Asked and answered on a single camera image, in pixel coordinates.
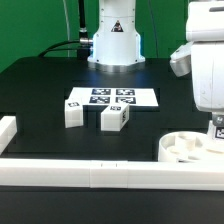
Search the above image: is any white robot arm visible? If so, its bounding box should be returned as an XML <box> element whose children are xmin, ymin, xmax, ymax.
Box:
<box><xmin>88</xmin><ymin>0</ymin><xmax>224</xmax><ymax>127</ymax></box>

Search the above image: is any white front barrier wall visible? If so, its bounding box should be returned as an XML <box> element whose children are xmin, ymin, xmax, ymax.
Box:
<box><xmin>0</xmin><ymin>158</ymin><xmax>224</xmax><ymax>191</ymax></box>

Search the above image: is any black cable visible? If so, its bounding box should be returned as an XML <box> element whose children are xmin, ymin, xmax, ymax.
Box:
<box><xmin>38</xmin><ymin>37</ymin><xmax>94</xmax><ymax>58</ymax></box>

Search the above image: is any white barrier wall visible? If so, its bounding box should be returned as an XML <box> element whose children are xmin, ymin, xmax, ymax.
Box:
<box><xmin>0</xmin><ymin>158</ymin><xmax>224</xmax><ymax>191</ymax></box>
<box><xmin>0</xmin><ymin>116</ymin><xmax>17</xmax><ymax>155</ymax></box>

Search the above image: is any white left barrier wall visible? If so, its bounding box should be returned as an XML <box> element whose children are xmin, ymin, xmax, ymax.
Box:
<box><xmin>0</xmin><ymin>116</ymin><xmax>17</xmax><ymax>155</ymax></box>

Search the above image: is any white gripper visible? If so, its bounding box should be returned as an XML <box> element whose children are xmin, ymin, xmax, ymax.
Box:
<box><xmin>170</xmin><ymin>42</ymin><xmax>224</xmax><ymax>127</ymax></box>

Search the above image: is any white round stool seat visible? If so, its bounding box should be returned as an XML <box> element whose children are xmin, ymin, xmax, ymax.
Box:
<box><xmin>158</xmin><ymin>131</ymin><xmax>224</xmax><ymax>163</ymax></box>

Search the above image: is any white marker sheet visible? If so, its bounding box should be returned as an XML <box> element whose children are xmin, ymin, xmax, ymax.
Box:
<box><xmin>70</xmin><ymin>87</ymin><xmax>158</xmax><ymax>107</ymax></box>

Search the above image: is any white thin cable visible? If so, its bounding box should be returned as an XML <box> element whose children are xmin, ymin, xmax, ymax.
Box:
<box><xmin>63</xmin><ymin>0</ymin><xmax>72</xmax><ymax>58</ymax></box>

